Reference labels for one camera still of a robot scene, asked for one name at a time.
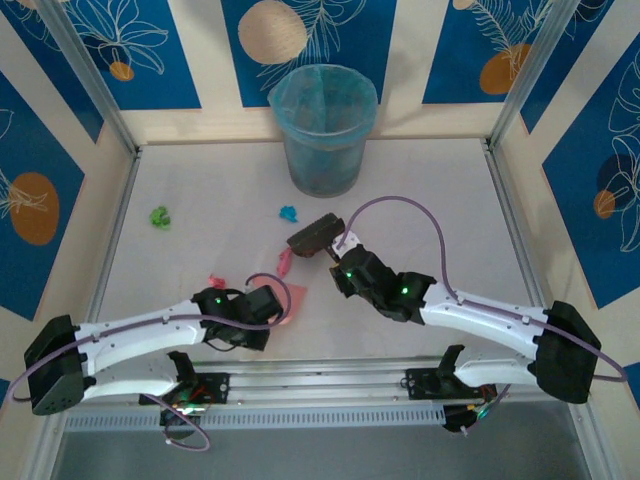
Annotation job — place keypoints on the pink plastic dustpan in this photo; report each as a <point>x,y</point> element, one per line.
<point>295,300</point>

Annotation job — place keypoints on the pink paper scrap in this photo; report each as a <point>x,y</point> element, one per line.
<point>285,262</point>

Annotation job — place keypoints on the pinkish red paper scrap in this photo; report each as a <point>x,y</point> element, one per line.
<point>216,281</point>

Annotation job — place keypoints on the dark hand brush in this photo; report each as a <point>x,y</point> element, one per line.
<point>312,235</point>

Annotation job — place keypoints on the blue paper scrap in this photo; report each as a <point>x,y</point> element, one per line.
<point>288,214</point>

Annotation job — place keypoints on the green paper scrap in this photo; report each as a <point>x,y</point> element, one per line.
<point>159,217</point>

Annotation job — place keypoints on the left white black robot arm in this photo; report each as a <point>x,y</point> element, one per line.
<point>140,330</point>

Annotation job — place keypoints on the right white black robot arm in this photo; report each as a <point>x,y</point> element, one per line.
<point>490,317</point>

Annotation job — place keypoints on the trash bin with blue bag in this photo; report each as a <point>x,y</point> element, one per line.
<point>325,165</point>

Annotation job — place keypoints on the black base electronics module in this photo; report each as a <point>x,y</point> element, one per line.
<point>175,417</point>
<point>455,417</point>

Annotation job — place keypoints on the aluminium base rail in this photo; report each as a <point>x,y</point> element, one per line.
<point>320,380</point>

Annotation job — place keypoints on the aluminium table side rail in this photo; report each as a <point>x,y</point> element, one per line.
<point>500,185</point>
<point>117,220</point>

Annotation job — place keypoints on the aluminium frame post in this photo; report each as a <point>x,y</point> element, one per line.
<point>85,65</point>
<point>530,65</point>

